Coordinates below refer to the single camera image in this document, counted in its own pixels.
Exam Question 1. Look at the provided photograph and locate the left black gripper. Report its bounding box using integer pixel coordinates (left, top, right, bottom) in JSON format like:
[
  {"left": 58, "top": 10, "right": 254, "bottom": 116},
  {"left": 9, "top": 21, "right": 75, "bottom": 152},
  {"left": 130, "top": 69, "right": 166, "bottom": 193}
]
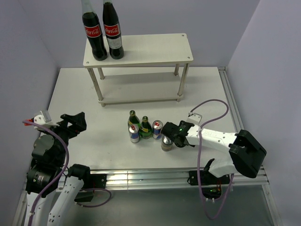
[{"left": 41, "top": 111, "right": 86, "bottom": 164}]

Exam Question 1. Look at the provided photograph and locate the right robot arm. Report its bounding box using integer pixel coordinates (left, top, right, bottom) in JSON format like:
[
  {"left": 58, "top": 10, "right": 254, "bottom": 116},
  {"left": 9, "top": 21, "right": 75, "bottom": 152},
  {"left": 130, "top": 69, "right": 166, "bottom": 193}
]
[{"left": 161, "top": 121, "right": 267, "bottom": 186}]

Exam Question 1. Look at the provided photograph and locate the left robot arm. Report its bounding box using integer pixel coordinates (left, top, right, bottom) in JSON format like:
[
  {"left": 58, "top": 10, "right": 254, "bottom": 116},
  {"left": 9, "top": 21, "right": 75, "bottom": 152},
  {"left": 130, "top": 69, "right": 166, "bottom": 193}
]
[{"left": 23, "top": 111, "right": 92, "bottom": 226}]

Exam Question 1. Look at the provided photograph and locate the dark gold-band beverage can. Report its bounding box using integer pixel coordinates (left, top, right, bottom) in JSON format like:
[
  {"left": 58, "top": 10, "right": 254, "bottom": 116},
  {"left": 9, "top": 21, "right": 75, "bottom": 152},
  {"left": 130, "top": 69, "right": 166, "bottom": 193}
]
[{"left": 161, "top": 135, "right": 174, "bottom": 152}]

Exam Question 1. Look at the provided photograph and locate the white two-tier shelf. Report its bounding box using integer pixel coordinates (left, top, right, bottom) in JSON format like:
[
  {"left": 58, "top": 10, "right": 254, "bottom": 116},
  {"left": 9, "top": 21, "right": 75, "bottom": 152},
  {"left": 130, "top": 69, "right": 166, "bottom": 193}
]
[{"left": 83, "top": 33, "right": 193, "bottom": 106}]

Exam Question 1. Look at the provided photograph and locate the right Red Bull can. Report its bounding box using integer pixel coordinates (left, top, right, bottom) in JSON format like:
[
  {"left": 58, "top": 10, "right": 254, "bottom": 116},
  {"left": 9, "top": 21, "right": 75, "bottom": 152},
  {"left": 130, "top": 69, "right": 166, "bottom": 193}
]
[{"left": 152, "top": 120, "right": 163, "bottom": 140}]

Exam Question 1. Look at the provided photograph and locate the red bull can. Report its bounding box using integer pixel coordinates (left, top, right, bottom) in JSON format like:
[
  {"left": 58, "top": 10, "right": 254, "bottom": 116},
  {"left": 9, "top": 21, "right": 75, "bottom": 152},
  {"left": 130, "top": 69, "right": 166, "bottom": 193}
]
[
  {"left": 152, "top": 120, "right": 163, "bottom": 140},
  {"left": 128, "top": 124, "right": 140, "bottom": 143}
]

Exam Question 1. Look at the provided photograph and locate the front green glass bottle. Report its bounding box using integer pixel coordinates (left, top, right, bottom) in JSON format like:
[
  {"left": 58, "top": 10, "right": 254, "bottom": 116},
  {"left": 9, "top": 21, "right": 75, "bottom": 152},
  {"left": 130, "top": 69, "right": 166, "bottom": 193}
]
[{"left": 139, "top": 116, "right": 152, "bottom": 139}]

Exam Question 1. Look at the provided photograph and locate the green glass bottle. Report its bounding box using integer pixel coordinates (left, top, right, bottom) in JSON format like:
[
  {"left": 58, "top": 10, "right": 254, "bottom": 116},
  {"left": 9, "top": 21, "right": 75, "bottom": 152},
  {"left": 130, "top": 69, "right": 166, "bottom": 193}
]
[
  {"left": 139, "top": 116, "right": 152, "bottom": 139},
  {"left": 127, "top": 110, "right": 140, "bottom": 127}
]

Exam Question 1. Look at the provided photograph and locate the left Red Bull can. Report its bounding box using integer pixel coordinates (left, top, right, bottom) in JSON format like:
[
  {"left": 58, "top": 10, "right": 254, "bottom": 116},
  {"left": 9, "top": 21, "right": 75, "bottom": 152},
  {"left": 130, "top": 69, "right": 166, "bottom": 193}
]
[{"left": 128, "top": 124, "right": 140, "bottom": 143}]

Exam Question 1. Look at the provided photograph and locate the rear green glass bottle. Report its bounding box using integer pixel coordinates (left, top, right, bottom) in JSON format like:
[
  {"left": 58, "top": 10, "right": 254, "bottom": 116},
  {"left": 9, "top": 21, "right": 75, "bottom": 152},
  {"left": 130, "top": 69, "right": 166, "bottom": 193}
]
[{"left": 127, "top": 110, "right": 140, "bottom": 127}]

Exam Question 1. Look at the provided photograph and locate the left Coca-Cola glass bottle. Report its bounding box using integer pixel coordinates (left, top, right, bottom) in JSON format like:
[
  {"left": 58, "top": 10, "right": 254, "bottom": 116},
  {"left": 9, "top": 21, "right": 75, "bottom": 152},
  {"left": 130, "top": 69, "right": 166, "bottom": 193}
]
[{"left": 81, "top": 0, "right": 107, "bottom": 61}]

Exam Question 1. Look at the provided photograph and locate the coca-cola glass bottle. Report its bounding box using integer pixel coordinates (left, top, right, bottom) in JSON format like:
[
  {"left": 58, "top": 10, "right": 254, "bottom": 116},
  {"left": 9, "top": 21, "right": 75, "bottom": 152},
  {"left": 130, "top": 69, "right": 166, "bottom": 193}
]
[
  {"left": 81, "top": 0, "right": 107, "bottom": 61},
  {"left": 103, "top": 0, "right": 124, "bottom": 60}
]

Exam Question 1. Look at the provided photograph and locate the right Coca-Cola glass bottle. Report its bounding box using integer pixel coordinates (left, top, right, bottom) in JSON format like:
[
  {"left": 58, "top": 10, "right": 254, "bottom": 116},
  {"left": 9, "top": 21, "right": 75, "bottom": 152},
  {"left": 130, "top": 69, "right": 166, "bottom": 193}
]
[{"left": 103, "top": 0, "right": 124, "bottom": 60}]

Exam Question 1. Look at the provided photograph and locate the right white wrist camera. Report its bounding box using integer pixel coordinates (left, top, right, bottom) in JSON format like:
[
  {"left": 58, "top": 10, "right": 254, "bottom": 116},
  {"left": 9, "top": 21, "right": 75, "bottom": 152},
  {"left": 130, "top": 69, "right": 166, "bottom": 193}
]
[{"left": 186, "top": 113, "right": 202, "bottom": 125}]

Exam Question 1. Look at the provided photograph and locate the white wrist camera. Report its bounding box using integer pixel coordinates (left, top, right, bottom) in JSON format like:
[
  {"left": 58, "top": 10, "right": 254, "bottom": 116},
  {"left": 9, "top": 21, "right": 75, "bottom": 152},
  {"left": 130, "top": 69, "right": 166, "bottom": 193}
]
[
  {"left": 27, "top": 110, "right": 55, "bottom": 129},
  {"left": 186, "top": 113, "right": 202, "bottom": 125}
]

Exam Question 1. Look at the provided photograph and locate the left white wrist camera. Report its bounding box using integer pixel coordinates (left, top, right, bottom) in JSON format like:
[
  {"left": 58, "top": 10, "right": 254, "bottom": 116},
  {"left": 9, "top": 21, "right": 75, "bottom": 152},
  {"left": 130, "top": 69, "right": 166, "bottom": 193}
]
[{"left": 27, "top": 110, "right": 55, "bottom": 129}]

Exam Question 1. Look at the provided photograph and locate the aluminium frame rail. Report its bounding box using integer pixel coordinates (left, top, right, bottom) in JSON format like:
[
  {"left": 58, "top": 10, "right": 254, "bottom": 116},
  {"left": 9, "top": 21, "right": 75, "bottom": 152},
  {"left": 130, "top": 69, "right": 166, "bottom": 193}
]
[{"left": 11, "top": 66, "right": 283, "bottom": 226}]

